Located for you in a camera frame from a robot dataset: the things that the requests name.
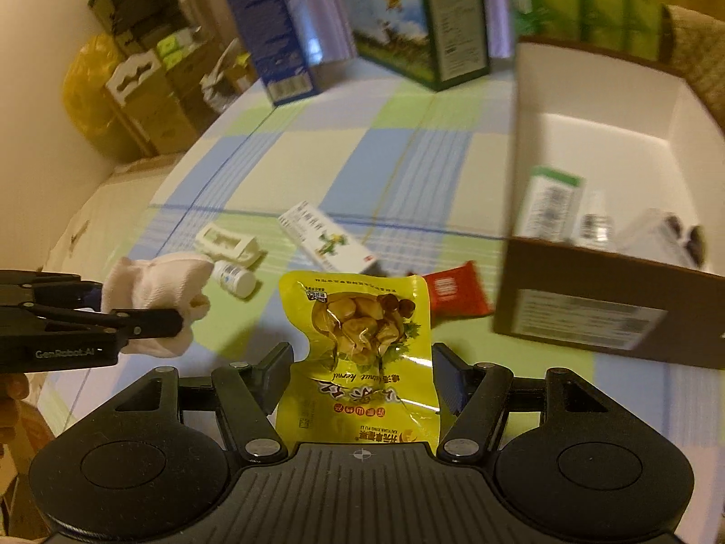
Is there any brown cardboard storage box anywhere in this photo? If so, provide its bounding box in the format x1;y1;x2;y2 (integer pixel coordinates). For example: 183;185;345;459
493;36;724;369

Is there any green landscape gift box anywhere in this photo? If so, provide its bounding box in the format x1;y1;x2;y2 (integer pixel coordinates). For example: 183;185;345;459
340;0;490;91

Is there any checkered bed sheet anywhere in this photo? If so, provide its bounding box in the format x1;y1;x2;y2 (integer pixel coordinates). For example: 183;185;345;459
40;60;724;543

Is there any green tissue pack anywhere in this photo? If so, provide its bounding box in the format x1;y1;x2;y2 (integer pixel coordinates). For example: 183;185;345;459
510;0;662;60

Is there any yellow plastic bag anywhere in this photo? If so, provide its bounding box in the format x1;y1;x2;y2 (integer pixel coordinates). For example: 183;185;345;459
62;33;141;163

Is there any beige quilted chair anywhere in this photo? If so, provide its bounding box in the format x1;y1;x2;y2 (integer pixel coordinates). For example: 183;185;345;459
660;5;725;126

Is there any yellow chestnut snack pouch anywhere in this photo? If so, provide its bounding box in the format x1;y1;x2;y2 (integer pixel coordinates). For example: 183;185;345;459
275;270;440;447

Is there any white ointment box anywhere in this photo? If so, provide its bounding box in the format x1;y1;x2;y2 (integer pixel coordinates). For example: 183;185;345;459
278;201;377;274

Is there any white plastic hook holder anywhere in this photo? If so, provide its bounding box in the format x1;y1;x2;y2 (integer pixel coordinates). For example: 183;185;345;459
194;222;263;268

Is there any brown cardboard boxes pile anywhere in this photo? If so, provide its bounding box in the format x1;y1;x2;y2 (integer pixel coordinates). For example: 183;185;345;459
87;0;257;156

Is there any blue tall carton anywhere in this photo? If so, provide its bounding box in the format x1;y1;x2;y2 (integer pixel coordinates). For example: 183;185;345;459
226;0;322;106

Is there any white pill bottle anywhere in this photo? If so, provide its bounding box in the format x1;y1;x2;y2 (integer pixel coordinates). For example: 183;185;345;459
213;260;258;300

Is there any white knitted cloth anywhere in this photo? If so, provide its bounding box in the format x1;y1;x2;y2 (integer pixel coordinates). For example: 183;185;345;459
101;252;214;359

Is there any black small object in box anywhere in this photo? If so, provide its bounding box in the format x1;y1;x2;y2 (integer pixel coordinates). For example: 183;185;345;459
665;214;706;269

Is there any green white throat spray box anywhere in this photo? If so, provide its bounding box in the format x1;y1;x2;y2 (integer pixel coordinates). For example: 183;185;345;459
514;166;585;243

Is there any clear plastic case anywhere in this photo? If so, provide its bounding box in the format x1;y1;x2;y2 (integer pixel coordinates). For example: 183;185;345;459
614;209;699;269

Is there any person left hand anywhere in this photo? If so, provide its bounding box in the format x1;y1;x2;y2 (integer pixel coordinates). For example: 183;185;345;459
0;374;29;449

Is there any red snack packet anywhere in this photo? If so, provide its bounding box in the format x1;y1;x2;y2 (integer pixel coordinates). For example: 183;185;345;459
424;260;493;319

